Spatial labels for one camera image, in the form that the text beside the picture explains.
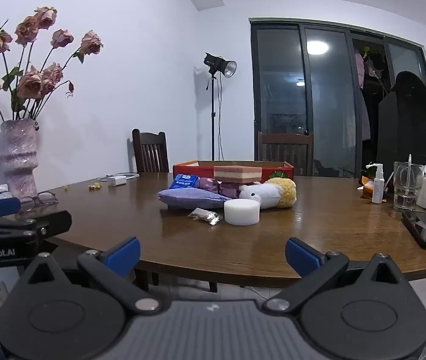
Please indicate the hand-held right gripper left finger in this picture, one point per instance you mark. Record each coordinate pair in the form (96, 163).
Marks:
(123, 255)

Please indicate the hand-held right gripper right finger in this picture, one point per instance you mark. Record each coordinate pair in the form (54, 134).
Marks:
(302, 257)

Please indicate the white and yellow plush sheep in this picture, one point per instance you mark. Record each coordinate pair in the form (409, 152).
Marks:
(273, 195)

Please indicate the white round jar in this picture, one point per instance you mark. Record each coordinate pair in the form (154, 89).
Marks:
(241, 213)

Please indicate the red and orange cardboard box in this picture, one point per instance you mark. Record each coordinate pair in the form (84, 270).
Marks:
(278, 174)

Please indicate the blue tissue pack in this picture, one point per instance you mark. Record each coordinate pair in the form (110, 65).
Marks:
(183, 183)

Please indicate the red paper sheet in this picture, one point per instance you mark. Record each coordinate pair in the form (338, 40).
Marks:
(237, 174)

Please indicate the purple satin cloth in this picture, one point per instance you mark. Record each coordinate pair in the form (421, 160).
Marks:
(209, 186)

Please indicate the white plug adapter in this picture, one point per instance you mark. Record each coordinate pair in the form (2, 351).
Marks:
(0, 191)

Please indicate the thin-framed eyeglasses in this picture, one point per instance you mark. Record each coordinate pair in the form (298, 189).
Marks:
(44, 197)

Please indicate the pink mottled ceramic vase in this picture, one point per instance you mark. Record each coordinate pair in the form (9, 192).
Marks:
(18, 157)

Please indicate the scattered yellow petal crumbs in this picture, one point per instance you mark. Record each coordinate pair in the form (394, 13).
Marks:
(93, 186)

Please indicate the white charger block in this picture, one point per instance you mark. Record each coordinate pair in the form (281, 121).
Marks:
(117, 180)

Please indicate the silver foil wrapper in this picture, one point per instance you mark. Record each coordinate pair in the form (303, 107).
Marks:
(204, 216)

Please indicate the white spray bottle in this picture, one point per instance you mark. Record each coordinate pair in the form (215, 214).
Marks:
(378, 189)

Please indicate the dark wooden slatted chair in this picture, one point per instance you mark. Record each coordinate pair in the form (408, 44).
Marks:
(284, 150)
(151, 153)

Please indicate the clear drinking glass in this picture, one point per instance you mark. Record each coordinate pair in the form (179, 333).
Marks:
(404, 195)

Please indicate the bunch of dried pink roses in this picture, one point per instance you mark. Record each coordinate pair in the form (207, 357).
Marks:
(29, 82)

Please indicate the white straw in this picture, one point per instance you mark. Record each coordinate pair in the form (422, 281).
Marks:
(409, 168)

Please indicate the dark-framed sliding glass door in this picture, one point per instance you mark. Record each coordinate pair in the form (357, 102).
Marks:
(325, 101)

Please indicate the hanging clothes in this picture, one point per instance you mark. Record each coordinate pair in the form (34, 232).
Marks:
(363, 93)

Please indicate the black coat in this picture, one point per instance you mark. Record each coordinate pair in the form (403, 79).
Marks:
(419, 86)

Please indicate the black studio light on stand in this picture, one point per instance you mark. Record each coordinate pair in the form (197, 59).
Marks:
(218, 65)

